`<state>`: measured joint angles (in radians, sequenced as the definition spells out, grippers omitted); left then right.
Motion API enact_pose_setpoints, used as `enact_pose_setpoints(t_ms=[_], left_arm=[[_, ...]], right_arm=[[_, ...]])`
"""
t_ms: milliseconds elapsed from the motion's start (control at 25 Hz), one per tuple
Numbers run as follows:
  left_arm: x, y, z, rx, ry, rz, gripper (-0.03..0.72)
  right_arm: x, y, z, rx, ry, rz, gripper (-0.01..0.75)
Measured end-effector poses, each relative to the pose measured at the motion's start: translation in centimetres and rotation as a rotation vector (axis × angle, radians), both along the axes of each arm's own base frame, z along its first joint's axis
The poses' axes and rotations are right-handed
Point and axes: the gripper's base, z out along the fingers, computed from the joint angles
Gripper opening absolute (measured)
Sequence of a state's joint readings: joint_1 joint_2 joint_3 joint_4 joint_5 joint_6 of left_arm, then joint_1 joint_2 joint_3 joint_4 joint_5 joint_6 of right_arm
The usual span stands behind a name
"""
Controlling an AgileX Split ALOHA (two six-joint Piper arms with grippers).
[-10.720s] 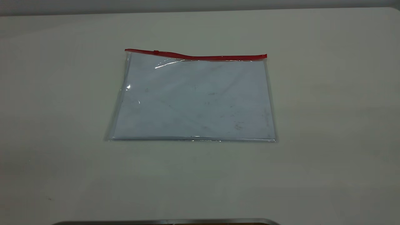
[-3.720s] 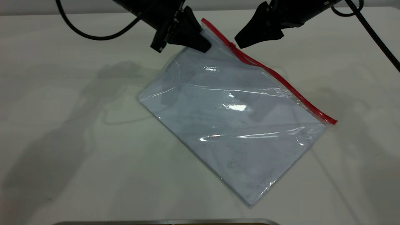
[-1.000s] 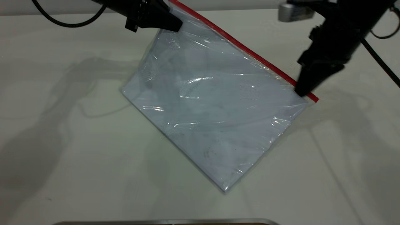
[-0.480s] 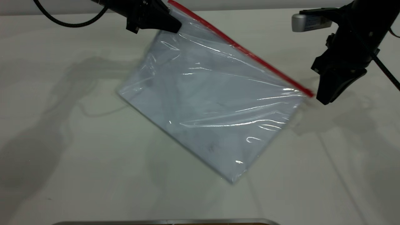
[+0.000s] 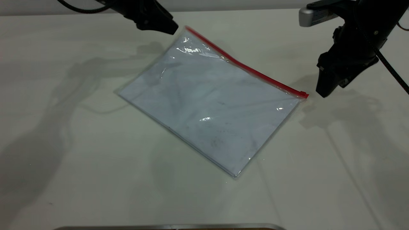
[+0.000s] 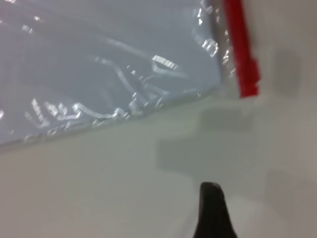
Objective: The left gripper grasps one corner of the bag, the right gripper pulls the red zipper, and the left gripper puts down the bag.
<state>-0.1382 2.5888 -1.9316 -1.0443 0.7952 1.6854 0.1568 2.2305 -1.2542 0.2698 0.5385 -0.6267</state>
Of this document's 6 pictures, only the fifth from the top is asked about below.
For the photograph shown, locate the clear zip bag red strip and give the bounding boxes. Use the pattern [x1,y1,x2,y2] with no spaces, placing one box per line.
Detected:
[117,26,310,179]

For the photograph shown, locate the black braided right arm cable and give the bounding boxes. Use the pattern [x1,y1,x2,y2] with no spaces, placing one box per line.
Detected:
[372,45,409,95]

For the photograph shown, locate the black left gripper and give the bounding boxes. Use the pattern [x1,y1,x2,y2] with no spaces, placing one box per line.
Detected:
[120,0,179,35]

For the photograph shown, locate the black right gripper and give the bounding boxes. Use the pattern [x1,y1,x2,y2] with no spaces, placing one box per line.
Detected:
[315,25,389,98]

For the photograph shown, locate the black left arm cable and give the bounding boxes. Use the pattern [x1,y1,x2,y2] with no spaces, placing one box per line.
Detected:
[57,0,111,14]

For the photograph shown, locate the grey metal bar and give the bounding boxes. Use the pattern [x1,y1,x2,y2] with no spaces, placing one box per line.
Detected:
[54,223,286,230]

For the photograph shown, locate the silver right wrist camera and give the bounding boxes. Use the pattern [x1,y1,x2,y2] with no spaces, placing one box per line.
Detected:
[299,6,346,27]

